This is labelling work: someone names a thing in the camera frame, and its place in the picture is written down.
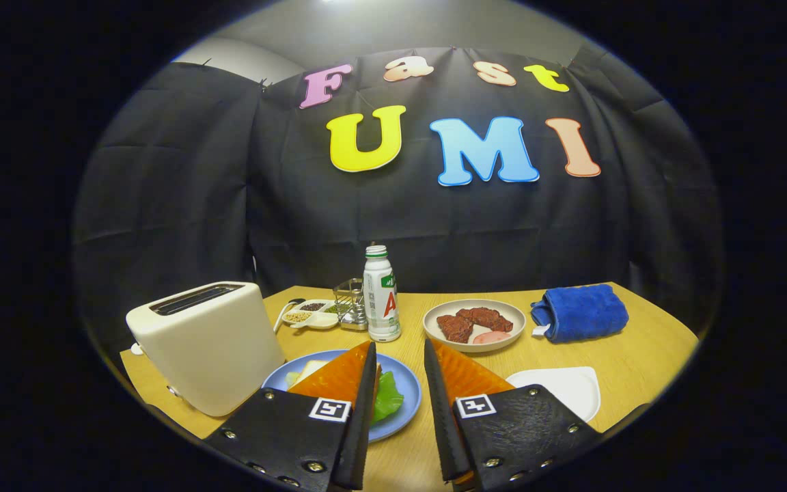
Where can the pink ham slice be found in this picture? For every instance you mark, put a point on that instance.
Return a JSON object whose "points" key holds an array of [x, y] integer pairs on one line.
{"points": [[491, 337]]}

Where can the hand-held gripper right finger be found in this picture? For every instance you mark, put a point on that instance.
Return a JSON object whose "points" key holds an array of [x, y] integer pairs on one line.
{"points": [[438, 417]]}

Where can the small white plate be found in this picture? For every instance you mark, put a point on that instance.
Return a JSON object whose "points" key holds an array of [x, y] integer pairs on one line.
{"points": [[564, 389]]}

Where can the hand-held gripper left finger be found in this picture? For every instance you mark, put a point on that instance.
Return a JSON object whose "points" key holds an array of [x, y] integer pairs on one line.
{"points": [[365, 417]]}

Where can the blue towel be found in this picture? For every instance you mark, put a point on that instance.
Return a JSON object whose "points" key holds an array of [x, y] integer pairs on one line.
{"points": [[585, 313]]}

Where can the black backdrop cloth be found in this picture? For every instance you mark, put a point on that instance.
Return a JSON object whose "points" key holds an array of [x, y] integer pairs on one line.
{"points": [[175, 205]]}

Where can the white divided dish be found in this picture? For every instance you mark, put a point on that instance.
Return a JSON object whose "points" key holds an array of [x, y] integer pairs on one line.
{"points": [[322, 321]]}

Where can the brown meat piece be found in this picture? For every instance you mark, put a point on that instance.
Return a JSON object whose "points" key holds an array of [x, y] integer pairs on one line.
{"points": [[486, 318], [455, 329]]}

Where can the pile of black beans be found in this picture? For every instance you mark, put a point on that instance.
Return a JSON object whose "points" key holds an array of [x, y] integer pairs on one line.
{"points": [[312, 307]]}

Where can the white toaster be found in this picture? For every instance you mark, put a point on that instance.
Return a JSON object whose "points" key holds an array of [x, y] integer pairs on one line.
{"points": [[216, 348]]}

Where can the beige plate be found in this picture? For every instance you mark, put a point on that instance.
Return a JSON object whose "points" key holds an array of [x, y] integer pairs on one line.
{"points": [[434, 335]]}

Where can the green lettuce leaf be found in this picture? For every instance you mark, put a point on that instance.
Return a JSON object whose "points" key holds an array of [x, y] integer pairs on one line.
{"points": [[388, 400]]}

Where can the pile of yellow soybeans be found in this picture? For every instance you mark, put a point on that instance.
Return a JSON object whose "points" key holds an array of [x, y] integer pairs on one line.
{"points": [[297, 317]]}

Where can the white bottle green cap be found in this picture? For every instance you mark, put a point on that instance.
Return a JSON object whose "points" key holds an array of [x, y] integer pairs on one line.
{"points": [[381, 307]]}

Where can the toast bread slice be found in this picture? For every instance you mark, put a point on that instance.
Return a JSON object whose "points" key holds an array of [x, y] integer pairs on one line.
{"points": [[311, 370]]}

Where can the blue plate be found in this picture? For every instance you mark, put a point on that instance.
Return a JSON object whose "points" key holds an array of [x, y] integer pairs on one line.
{"points": [[407, 383]]}

